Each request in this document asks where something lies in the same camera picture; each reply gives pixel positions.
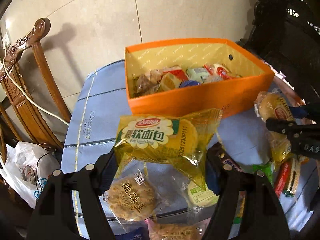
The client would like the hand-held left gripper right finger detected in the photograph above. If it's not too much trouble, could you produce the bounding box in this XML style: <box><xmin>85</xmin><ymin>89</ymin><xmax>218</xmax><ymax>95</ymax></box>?
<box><xmin>202</xmin><ymin>151</ymin><xmax>290</xmax><ymax>240</ymax></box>

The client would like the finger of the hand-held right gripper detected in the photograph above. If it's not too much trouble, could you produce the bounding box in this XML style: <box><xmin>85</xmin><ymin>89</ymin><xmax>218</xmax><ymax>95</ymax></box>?
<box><xmin>265</xmin><ymin>118</ymin><xmax>301</xmax><ymax>136</ymax></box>
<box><xmin>289</xmin><ymin>102</ymin><xmax>320</xmax><ymax>125</ymax></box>

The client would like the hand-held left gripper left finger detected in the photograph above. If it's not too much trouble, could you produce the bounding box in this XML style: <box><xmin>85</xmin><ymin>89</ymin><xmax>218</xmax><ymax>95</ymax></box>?
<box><xmin>27</xmin><ymin>152</ymin><xmax>119</xmax><ymax>240</ymax></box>

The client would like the yellow soft bread packet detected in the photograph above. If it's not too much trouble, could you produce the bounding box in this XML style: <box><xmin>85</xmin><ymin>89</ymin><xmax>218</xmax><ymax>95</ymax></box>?
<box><xmin>254</xmin><ymin>91</ymin><xmax>297</xmax><ymax>130</ymax></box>
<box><xmin>114</xmin><ymin>108</ymin><xmax>223</xmax><ymax>190</ymax></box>

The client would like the orange cardboard box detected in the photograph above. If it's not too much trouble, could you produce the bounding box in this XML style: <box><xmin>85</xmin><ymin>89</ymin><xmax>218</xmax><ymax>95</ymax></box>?
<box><xmin>124</xmin><ymin>38</ymin><xmax>275</xmax><ymax>118</ymax></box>

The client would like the green round cake packet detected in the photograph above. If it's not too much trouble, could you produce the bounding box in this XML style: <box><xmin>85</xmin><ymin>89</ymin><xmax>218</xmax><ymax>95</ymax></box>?
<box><xmin>187</xmin><ymin>180</ymin><xmax>220</xmax><ymax>208</ymax></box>

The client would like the yellow green snack packet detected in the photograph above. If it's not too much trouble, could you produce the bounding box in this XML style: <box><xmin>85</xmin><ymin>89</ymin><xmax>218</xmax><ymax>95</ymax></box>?
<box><xmin>267</xmin><ymin>130</ymin><xmax>298</xmax><ymax>163</ymax></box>

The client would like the dark brown snack packet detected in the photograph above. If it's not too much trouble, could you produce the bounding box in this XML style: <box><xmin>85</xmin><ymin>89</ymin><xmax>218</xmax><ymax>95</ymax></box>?
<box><xmin>217</xmin><ymin>147</ymin><xmax>240</xmax><ymax>170</ymax></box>

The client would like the red green cracker packet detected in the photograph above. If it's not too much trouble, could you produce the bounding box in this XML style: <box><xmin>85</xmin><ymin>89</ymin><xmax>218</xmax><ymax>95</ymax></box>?
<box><xmin>274</xmin><ymin>159</ymin><xmax>304</xmax><ymax>198</ymax></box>

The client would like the clear brown cookie packet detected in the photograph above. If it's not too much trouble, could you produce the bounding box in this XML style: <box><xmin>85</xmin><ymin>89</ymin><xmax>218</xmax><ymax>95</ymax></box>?
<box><xmin>104</xmin><ymin>172</ymin><xmax>160</xmax><ymax>223</ymax></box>

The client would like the blue checked tablecloth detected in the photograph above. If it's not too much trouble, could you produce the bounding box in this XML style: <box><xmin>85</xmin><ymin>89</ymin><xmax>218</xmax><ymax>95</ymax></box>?
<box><xmin>62</xmin><ymin>60</ymin><xmax>320</xmax><ymax>240</ymax></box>

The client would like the pink round biscuit packet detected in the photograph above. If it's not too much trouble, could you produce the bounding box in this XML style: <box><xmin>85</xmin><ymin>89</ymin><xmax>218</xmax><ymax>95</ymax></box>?
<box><xmin>147</xmin><ymin>221</ymin><xmax>210</xmax><ymax>240</ymax></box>

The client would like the dark carved wooden furniture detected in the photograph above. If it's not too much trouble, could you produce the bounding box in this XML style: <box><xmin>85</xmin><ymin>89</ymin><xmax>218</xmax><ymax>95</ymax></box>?
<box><xmin>237</xmin><ymin>0</ymin><xmax>320</xmax><ymax>105</ymax></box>

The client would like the blue snack packet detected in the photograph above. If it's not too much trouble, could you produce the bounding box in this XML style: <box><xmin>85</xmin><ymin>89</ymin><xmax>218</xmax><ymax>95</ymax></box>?
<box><xmin>179</xmin><ymin>79</ymin><xmax>200</xmax><ymax>88</ymax></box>
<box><xmin>127</xmin><ymin>226</ymin><xmax>150</xmax><ymax>240</ymax></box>

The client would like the red label round cracker packet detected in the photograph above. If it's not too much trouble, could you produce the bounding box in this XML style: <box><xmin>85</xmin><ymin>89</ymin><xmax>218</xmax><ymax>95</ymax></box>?
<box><xmin>204</xmin><ymin>64</ymin><xmax>242</xmax><ymax>80</ymax></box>

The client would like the white plastic bag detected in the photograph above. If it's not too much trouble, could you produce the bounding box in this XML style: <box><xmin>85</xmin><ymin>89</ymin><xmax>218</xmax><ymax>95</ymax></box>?
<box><xmin>0</xmin><ymin>141</ymin><xmax>60</xmax><ymax>209</ymax></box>

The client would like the clear small round biscuit bag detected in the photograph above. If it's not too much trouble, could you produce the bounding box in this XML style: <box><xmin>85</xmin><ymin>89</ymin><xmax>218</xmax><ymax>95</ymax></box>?
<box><xmin>135</xmin><ymin>69</ymin><xmax>163</xmax><ymax>97</ymax></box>

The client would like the white green snack packet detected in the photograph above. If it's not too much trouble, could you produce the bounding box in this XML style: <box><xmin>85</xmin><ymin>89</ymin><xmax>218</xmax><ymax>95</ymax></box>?
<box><xmin>186</xmin><ymin>67</ymin><xmax>209</xmax><ymax>82</ymax></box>

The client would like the orange pastry packet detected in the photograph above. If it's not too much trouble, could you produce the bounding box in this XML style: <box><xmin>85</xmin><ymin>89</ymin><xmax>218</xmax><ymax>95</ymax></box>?
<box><xmin>157</xmin><ymin>74</ymin><xmax>183</xmax><ymax>90</ymax></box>
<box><xmin>162</xmin><ymin>65</ymin><xmax>188</xmax><ymax>80</ymax></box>

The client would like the brown carved wooden chair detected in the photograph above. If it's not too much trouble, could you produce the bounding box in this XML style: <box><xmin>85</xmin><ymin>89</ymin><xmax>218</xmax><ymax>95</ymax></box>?
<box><xmin>0</xmin><ymin>18</ymin><xmax>73</xmax><ymax>150</ymax></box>

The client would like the thin black cable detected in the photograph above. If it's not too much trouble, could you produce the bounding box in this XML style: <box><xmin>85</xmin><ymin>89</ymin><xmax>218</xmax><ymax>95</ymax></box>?
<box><xmin>35</xmin><ymin>152</ymin><xmax>50</xmax><ymax>198</ymax></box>

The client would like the white power cable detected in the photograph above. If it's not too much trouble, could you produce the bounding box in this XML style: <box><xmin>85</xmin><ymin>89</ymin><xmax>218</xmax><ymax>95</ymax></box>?
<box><xmin>2</xmin><ymin>41</ymin><xmax>70</xmax><ymax>125</ymax></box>

